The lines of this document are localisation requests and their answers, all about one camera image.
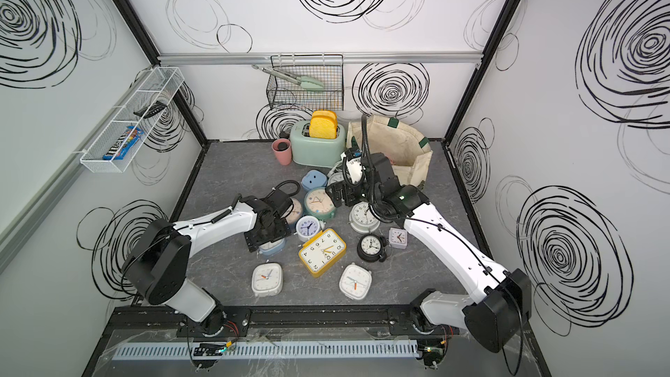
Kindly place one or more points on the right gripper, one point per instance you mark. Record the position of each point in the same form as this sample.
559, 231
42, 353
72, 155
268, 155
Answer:
349, 185

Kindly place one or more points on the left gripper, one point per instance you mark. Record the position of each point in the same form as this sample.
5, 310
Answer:
283, 228

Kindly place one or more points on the light blue square clock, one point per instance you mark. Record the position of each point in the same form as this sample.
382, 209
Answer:
271, 248

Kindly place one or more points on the blue round beige clock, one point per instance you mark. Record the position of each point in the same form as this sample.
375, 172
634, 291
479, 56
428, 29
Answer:
294, 213

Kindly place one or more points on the cream canvas tote bag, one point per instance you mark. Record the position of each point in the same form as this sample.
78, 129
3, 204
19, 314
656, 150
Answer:
400, 153

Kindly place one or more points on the white square clock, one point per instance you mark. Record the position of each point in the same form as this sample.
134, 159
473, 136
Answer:
355, 282
267, 280

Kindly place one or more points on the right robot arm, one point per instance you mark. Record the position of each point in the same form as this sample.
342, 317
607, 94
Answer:
496, 305

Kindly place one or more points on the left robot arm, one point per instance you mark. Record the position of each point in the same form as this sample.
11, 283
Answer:
157, 265

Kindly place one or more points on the white twin bell clock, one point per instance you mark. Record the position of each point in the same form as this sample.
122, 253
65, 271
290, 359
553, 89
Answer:
336, 177

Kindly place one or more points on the white purple face clock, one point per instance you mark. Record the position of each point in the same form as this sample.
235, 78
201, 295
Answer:
308, 227

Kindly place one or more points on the silver twin bell clock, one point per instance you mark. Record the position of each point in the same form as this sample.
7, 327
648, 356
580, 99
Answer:
362, 220

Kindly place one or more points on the green round pastel clock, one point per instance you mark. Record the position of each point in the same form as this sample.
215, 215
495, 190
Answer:
319, 204

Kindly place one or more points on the light blue clock back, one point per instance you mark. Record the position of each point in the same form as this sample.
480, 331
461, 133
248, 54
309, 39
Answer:
314, 179

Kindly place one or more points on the yellow rectangular clock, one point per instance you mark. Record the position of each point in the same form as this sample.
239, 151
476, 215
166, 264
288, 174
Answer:
321, 252

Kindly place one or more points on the small lilac square clock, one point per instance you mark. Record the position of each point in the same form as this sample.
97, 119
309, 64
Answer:
398, 238

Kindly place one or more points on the black twin bell clock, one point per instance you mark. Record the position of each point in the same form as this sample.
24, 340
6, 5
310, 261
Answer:
372, 248

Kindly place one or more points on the mint green toaster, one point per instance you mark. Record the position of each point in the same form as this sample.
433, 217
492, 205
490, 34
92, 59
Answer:
315, 152

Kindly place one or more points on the yellow toast slice front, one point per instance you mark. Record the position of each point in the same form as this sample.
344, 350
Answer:
323, 127

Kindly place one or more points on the yellow toast slice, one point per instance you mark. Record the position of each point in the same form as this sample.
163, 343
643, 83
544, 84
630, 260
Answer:
323, 127
324, 113

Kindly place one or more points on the pink cup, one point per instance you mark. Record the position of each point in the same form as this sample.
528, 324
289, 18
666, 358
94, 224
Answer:
282, 151

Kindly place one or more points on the yellow toast slice back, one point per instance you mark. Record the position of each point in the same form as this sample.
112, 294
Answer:
324, 113

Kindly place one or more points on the mint green tongs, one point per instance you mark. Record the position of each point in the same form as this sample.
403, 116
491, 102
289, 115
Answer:
305, 82

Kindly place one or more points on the black remote control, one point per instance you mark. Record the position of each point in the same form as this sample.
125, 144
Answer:
150, 111

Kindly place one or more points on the blue candy packet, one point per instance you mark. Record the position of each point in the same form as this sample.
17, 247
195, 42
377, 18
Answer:
123, 144

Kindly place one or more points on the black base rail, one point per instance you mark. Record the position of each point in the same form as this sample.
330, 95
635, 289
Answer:
395, 320

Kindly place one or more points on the black wire basket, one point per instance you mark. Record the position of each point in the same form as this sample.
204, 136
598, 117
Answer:
326, 67

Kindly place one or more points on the white wire shelf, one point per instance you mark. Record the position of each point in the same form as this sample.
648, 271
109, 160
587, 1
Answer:
162, 133

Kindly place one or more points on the grey slotted cable duct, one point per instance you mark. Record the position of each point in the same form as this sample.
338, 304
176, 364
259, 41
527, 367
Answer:
267, 350

